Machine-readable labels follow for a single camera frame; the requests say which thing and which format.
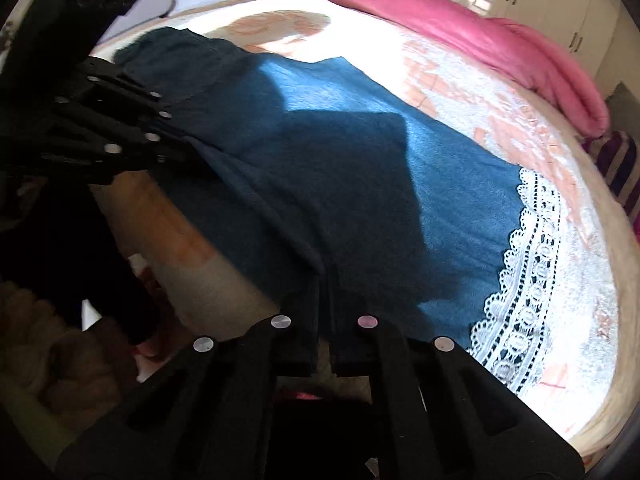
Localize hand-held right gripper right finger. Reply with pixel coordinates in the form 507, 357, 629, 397
327, 272, 587, 480

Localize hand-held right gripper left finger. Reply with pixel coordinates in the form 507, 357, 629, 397
55, 276, 323, 480

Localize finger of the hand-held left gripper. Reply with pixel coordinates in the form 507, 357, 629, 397
54, 57, 175, 123
39, 107, 203, 187

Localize teal pants with lace trim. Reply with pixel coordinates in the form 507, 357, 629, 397
112, 27, 567, 397

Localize beige fluffy cloth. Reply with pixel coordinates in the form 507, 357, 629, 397
0, 282, 138, 433

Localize cream and orange printed blanket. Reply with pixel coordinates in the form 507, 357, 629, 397
90, 0, 622, 461

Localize beige bed sheet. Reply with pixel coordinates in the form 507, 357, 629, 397
90, 0, 637, 467

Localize purple striped pillow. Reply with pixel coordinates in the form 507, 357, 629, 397
581, 130, 640, 241

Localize pink duvet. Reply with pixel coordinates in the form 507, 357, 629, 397
277, 0, 611, 138

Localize grey headboard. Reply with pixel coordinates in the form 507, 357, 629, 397
604, 80, 640, 128

